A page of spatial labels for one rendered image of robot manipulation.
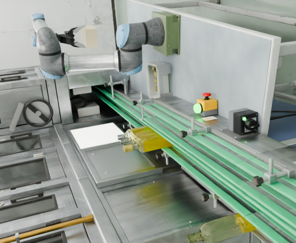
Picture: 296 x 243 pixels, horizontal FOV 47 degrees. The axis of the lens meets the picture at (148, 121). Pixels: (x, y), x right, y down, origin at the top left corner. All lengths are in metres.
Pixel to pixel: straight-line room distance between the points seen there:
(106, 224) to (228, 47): 0.86
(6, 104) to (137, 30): 1.27
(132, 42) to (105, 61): 0.18
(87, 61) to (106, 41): 3.69
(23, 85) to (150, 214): 1.55
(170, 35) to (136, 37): 0.18
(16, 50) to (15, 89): 2.74
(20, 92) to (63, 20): 2.87
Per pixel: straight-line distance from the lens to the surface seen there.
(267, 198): 1.12
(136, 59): 1.84
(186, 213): 1.44
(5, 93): 2.67
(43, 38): 1.86
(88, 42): 2.33
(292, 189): 1.03
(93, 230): 1.38
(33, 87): 2.67
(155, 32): 1.83
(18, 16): 5.36
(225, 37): 1.50
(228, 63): 1.49
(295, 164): 1.13
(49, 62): 1.86
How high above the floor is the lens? 1.57
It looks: 19 degrees down
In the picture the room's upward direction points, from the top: 101 degrees counter-clockwise
